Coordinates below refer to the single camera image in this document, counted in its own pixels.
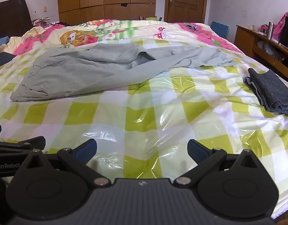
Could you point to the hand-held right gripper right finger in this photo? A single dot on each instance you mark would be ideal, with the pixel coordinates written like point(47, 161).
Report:
point(196, 151)

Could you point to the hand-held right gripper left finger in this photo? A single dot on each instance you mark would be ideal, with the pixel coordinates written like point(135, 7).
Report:
point(87, 148)

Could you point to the grey pants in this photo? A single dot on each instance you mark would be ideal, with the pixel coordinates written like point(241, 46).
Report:
point(87, 70)

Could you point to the dark flat box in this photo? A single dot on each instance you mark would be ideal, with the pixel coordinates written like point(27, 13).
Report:
point(2, 61)

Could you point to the dark grey folded garment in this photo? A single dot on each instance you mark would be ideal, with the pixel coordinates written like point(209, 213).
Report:
point(273, 91)

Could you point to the dark wooden headboard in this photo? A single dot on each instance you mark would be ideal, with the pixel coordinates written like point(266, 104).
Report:
point(10, 16)

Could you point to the pile of clothes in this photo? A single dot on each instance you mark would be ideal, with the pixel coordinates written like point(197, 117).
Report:
point(43, 21)

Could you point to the cartoon printed quilt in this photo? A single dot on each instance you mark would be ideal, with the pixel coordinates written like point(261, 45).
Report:
point(99, 31)

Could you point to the wooden desk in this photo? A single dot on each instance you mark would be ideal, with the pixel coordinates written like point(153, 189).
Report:
point(245, 37)

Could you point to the blue foam mat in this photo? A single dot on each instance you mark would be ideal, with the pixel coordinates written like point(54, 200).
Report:
point(219, 29)

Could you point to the white plastic bag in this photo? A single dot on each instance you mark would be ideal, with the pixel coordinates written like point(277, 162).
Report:
point(268, 48)

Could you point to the green cloth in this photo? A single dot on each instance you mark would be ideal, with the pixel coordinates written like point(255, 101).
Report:
point(151, 18)

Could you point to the steel thermos bottle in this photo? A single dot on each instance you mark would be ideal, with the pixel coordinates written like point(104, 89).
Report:
point(271, 30)

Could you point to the wooden door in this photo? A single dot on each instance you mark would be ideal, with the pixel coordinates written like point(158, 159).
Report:
point(188, 2)

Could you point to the pink plastic bag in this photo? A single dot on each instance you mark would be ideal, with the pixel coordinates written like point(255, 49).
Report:
point(281, 24)

